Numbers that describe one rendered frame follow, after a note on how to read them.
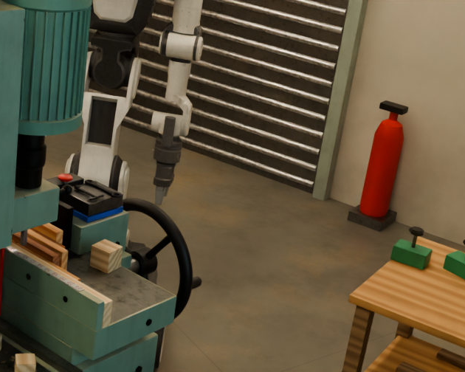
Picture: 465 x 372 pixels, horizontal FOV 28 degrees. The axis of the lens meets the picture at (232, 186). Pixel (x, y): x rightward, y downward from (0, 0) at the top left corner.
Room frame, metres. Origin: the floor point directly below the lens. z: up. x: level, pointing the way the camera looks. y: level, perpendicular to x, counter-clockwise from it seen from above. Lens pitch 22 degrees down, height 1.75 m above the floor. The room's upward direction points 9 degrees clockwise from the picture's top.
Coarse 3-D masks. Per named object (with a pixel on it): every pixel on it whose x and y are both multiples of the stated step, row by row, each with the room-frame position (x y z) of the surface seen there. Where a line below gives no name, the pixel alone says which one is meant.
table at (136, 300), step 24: (72, 264) 1.60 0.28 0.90; (24, 288) 1.48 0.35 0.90; (96, 288) 1.52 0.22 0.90; (120, 288) 1.54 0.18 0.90; (144, 288) 1.55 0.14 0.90; (24, 312) 1.48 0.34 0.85; (48, 312) 1.44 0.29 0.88; (120, 312) 1.45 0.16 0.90; (144, 312) 1.47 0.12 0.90; (168, 312) 1.52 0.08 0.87; (72, 336) 1.40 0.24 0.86; (96, 336) 1.37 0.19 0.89; (120, 336) 1.42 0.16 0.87; (144, 336) 1.48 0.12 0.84
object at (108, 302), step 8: (16, 248) 1.53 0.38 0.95; (32, 256) 1.51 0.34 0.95; (48, 264) 1.49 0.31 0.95; (56, 272) 1.47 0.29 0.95; (72, 280) 1.45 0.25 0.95; (88, 288) 1.43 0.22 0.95; (96, 296) 1.40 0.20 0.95; (104, 296) 1.41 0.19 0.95; (104, 304) 1.38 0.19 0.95; (104, 312) 1.38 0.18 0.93; (104, 320) 1.39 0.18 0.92
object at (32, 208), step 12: (24, 192) 1.52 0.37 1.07; (36, 192) 1.53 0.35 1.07; (48, 192) 1.55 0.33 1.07; (24, 204) 1.51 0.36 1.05; (36, 204) 1.53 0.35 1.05; (48, 204) 1.55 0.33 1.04; (24, 216) 1.51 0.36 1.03; (36, 216) 1.53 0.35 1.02; (48, 216) 1.55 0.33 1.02; (24, 228) 1.51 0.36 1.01
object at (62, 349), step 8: (8, 312) 1.50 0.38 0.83; (16, 312) 1.49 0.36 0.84; (8, 320) 1.50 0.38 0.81; (16, 320) 1.49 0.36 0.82; (24, 320) 1.48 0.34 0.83; (24, 328) 1.48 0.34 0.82; (32, 328) 1.46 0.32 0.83; (40, 328) 1.45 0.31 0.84; (32, 336) 1.46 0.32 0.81; (40, 336) 1.45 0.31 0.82; (48, 336) 1.44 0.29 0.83; (48, 344) 1.44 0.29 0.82; (56, 344) 1.43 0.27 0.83; (64, 344) 1.41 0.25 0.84; (56, 352) 1.42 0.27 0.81; (64, 352) 1.41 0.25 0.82; (72, 352) 1.40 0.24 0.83; (72, 360) 1.40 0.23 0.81; (80, 360) 1.42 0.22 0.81
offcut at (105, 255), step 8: (104, 240) 1.64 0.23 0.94; (96, 248) 1.60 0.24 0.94; (104, 248) 1.60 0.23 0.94; (112, 248) 1.61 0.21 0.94; (120, 248) 1.61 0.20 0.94; (96, 256) 1.60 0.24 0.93; (104, 256) 1.59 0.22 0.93; (112, 256) 1.59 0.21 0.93; (120, 256) 1.62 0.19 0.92; (96, 264) 1.60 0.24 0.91; (104, 264) 1.59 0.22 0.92; (112, 264) 1.60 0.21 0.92; (120, 264) 1.62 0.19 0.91
